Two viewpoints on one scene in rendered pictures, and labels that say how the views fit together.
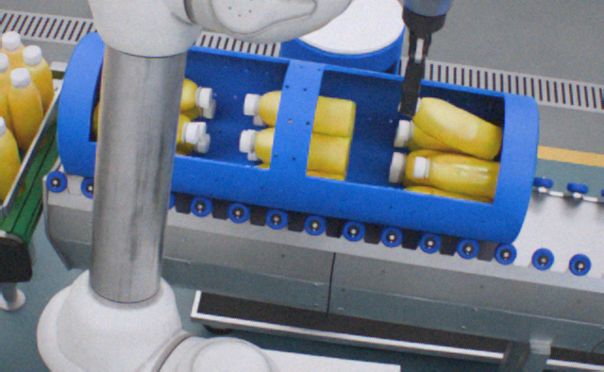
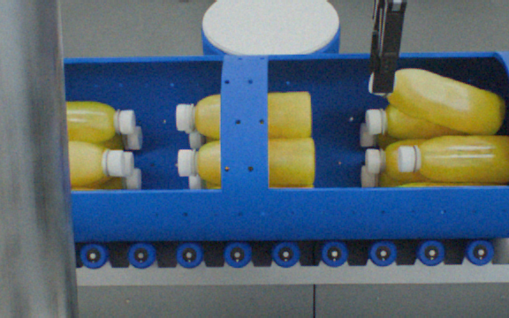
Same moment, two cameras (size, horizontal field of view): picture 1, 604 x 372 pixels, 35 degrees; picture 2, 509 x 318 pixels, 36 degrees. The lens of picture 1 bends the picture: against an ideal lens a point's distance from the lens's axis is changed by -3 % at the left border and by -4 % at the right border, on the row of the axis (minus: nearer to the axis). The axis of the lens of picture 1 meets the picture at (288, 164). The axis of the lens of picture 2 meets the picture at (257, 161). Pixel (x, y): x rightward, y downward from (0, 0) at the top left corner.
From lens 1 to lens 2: 71 cm
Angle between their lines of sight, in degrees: 6
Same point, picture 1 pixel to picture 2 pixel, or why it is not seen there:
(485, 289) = (507, 299)
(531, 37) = not seen: hidden behind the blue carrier
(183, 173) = (111, 213)
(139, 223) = (18, 268)
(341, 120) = (300, 115)
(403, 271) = (401, 294)
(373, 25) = (305, 27)
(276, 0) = not seen: outside the picture
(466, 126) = (459, 94)
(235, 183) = (180, 215)
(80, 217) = not seen: outside the picture
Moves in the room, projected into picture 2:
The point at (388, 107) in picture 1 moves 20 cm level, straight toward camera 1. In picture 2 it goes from (345, 102) to (354, 184)
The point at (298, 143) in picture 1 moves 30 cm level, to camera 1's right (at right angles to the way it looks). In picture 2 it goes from (254, 147) to (468, 128)
